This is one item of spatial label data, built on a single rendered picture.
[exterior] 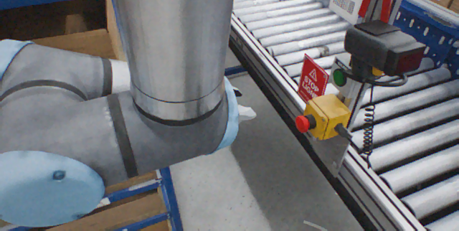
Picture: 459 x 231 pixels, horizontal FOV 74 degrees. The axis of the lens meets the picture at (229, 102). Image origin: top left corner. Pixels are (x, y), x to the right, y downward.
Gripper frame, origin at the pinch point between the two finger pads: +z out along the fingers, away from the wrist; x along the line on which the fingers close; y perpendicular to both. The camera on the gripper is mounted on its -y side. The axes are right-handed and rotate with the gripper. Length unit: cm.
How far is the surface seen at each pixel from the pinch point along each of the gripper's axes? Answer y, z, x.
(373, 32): -21.0, 9.2, 6.4
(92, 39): 6.4, -22.4, -22.0
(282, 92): 9.3, 34.1, -21.3
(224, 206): 80, 55, -27
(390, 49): -20.5, 8.9, 10.6
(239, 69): 43, 80, -96
